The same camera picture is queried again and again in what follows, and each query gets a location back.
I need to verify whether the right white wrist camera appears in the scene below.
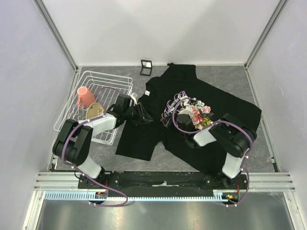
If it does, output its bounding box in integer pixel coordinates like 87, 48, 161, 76
178, 105, 193, 115

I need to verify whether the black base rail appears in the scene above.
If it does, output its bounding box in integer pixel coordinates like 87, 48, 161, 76
78, 170, 249, 192

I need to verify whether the black printed t-shirt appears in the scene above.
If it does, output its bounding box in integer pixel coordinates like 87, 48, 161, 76
116, 63, 261, 174

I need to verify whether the toothed aluminium cable rail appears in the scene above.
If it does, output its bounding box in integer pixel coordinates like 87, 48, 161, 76
45, 191, 228, 202

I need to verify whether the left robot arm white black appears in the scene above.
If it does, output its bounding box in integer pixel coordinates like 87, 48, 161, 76
52, 94, 154, 188

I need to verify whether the pink plastic cup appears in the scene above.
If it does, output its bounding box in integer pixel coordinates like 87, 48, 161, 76
77, 86, 95, 108

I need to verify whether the white wire basket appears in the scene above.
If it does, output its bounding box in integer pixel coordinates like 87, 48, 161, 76
54, 70, 133, 131

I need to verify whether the small black open box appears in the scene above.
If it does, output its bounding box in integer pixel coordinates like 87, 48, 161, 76
140, 59, 153, 76

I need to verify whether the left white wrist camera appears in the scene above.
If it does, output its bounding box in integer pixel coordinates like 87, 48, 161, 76
130, 92, 138, 107

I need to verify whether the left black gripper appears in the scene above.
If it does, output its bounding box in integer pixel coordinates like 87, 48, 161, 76
123, 103, 154, 126

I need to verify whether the tan round plate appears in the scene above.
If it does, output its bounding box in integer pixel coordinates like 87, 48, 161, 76
85, 102, 105, 119

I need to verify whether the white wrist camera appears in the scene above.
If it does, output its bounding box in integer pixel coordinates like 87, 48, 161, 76
178, 105, 193, 115
130, 92, 138, 107

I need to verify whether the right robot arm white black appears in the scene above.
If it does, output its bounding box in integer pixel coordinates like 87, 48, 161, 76
172, 113, 257, 189

